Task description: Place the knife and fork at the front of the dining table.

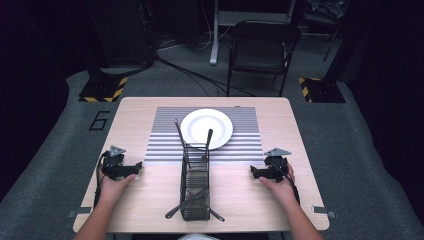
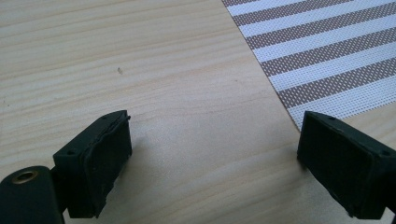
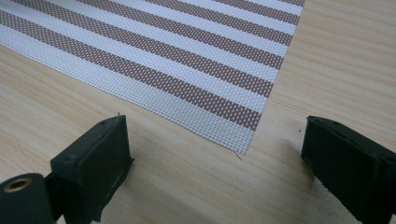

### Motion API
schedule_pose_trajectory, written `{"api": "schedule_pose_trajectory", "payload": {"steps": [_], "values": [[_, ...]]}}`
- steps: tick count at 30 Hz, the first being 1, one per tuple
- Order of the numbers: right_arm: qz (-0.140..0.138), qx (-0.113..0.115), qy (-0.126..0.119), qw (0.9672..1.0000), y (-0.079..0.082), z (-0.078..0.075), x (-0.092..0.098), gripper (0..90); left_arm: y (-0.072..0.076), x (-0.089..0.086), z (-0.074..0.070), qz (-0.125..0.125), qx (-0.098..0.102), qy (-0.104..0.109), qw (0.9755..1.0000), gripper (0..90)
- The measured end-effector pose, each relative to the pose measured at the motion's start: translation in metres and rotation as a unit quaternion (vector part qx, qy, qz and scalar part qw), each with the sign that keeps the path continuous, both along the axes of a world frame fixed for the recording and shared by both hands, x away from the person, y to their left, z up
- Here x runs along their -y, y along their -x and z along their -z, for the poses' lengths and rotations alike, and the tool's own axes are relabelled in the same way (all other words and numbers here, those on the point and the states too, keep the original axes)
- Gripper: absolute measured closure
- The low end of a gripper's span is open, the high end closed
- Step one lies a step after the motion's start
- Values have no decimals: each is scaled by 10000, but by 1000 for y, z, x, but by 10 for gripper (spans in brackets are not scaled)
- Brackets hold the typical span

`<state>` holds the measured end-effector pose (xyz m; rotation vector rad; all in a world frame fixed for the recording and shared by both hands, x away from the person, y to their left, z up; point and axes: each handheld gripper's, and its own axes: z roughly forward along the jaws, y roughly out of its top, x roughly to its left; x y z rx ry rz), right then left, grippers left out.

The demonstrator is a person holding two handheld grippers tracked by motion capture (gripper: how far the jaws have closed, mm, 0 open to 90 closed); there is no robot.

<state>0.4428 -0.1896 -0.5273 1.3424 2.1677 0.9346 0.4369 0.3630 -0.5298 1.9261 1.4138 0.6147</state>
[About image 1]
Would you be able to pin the white object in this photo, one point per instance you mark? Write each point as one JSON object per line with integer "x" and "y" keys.
{"x": 198, "y": 237}

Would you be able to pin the grey striped placemat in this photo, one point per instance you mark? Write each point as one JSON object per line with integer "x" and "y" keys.
{"x": 166, "y": 146}

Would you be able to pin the person's right hand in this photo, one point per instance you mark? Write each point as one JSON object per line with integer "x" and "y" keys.
{"x": 283, "y": 191}

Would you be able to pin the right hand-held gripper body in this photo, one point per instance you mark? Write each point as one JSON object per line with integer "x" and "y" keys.
{"x": 276, "y": 165}

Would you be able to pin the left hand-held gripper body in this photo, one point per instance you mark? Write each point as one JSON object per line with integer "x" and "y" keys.
{"x": 113, "y": 166}

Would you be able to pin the grey metal table bracket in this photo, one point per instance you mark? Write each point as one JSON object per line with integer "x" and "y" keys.
{"x": 79, "y": 212}
{"x": 324, "y": 210}

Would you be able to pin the white desk frame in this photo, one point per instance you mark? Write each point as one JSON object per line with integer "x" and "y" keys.
{"x": 215, "y": 40}

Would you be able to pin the black folding chair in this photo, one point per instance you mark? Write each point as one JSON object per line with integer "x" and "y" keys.
{"x": 260, "y": 50}

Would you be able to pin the slim metal utensil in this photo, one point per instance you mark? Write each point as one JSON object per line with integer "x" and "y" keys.
{"x": 209, "y": 136}

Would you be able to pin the person's left hand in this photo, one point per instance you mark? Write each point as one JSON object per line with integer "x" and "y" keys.
{"x": 111, "y": 191}

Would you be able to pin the black stand with striped base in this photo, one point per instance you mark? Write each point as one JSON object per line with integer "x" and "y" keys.
{"x": 100, "y": 88}
{"x": 325, "y": 90}

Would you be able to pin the white plate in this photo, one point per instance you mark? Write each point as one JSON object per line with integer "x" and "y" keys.
{"x": 200, "y": 123}

